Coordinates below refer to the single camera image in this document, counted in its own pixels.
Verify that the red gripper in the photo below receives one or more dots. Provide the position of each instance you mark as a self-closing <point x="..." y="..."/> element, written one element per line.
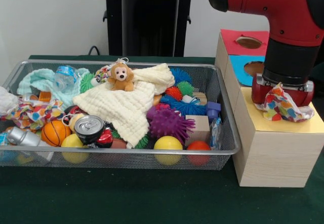
<point x="258" y="92"/>

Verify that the white cloth with confetti print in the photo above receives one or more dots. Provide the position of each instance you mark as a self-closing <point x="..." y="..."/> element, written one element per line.
<point x="278" y="107"/>

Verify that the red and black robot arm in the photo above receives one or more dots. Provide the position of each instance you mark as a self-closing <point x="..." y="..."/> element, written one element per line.
<point x="286" y="18"/>

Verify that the wooden box with three holes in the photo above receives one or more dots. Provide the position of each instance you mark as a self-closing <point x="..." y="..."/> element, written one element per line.
<point x="278" y="163"/>

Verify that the silver mesh bin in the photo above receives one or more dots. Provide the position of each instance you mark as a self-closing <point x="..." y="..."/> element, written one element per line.
<point x="114" y="161"/>

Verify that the red ball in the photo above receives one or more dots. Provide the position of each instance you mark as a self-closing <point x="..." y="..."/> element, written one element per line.
<point x="198" y="146"/>

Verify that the purple spiky ball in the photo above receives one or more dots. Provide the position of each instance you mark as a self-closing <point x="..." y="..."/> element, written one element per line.
<point x="167" y="122"/>

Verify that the yellow ball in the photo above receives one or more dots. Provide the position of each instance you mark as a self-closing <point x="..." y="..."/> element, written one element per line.
<point x="168" y="145"/>

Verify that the cream waffle cloth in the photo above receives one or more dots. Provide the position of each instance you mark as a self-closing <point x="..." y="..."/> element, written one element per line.
<point x="121" y="107"/>

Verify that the brown monkey plush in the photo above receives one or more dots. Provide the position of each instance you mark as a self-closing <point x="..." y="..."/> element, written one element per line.
<point x="121" y="75"/>

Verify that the dark green table cloth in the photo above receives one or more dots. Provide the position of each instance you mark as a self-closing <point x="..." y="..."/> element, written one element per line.
<point x="126" y="196"/>

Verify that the black soda can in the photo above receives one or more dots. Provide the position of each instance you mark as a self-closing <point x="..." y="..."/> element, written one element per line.
<point x="88" y="127"/>

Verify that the clear plastic bottle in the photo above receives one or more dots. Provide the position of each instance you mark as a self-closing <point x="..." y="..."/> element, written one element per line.
<point x="64" y="79"/>

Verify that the orange toy basketball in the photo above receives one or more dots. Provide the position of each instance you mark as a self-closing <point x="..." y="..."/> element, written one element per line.
<point x="54" y="132"/>

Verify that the cloth with coloured dots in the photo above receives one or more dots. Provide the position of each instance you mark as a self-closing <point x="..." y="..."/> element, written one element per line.
<point x="33" y="112"/>

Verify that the mint green cloth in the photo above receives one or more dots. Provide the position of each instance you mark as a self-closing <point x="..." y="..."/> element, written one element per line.
<point x="27" y="82"/>

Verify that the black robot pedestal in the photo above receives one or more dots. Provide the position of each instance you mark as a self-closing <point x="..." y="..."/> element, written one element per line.
<point x="152" y="18"/>

